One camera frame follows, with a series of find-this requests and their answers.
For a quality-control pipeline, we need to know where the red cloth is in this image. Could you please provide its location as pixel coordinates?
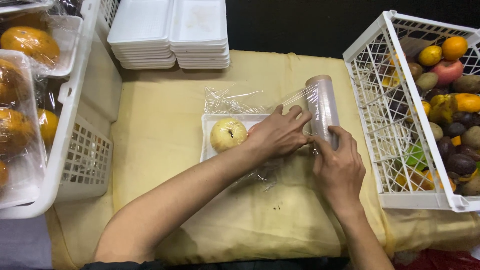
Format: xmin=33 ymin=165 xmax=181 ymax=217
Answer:
xmin=392 ymin=248 xmax=480 ymax=270

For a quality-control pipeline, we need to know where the heap of mixed fruits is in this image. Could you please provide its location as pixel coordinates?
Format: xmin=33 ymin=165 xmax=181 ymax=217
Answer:
xmin=380 ymin=35 xmax=480 ymax=196

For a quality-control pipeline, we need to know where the person's left hand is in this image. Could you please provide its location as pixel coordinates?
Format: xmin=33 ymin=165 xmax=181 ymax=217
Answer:
xmin=244 ymin=104 xmax=315 ymax=164

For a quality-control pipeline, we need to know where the white lattice fruit basket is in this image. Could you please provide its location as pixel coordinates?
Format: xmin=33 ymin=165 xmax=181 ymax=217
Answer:
xmin=342 ymin=10 xmax=480 ymax=213

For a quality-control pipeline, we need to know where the yellow apple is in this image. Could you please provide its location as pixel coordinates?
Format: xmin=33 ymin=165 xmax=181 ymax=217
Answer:
xmin=209 ymin=117 xmax=249 ymax=154

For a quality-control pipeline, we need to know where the white foam tray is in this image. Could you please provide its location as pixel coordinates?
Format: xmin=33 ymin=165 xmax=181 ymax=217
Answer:
xmin=200 ymin=113 xmax=312 ymax=163

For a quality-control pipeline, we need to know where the white basket of wrapped trays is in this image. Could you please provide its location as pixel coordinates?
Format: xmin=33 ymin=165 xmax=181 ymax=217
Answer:
xmin=0 ymin=0 xmax=121 ymax=220

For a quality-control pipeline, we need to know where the clear cling film sheet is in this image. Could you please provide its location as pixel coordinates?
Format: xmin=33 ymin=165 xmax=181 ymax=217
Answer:
xmin=203 ymin=84 xmax=319 ymax=193

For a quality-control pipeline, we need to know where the person's right hand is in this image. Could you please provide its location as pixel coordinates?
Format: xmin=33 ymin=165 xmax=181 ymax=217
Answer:
xmin=312 ymin=125 xmax=367 ymax=211

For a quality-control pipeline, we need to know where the stack of white foam trays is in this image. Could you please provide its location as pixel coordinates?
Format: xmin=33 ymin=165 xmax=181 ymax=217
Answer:
xmin=169 ymin=0 xmax=230 ymax=70
xmin=107 ymin=0 xmax=177 ymax=70

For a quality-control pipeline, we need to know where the wrapped tray of oranges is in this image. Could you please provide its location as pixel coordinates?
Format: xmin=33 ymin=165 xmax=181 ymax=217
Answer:
xmin=0 ymin=50 xmax=48 ymax=209
xmin=0 ymin=14 xmax=84 ymax=78

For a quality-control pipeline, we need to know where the yellow table cloth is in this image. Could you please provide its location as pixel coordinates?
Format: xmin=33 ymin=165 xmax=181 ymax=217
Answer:
xmin=45 ymin=50 xmax=480 ymax=270

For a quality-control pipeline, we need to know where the person's dark shirt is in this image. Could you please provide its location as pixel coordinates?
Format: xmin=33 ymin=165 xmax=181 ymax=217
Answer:
xmin=80 ymin=257 xmax=340 ymax=270

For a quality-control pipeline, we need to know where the cling film roll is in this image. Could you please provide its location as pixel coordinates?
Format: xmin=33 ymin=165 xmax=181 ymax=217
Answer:
xmin=305 ymin=74 xmax=341 ymax=151

